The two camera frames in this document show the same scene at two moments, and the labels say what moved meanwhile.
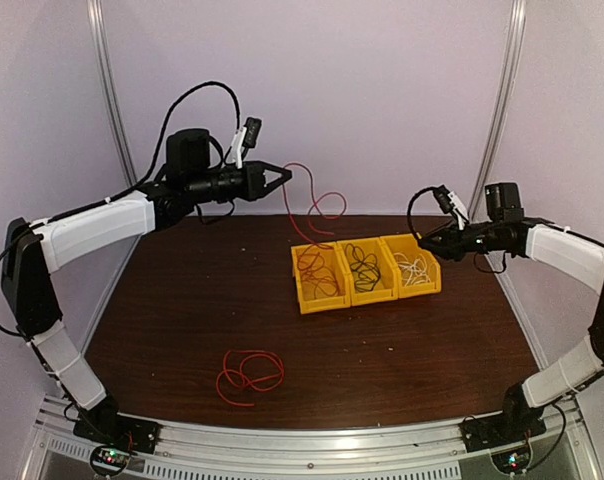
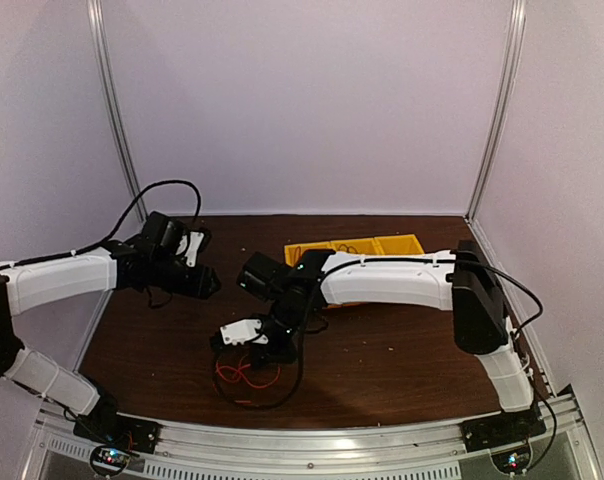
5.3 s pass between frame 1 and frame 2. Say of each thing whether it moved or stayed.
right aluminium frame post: stayed
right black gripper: moved
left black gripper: moved
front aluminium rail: stayed
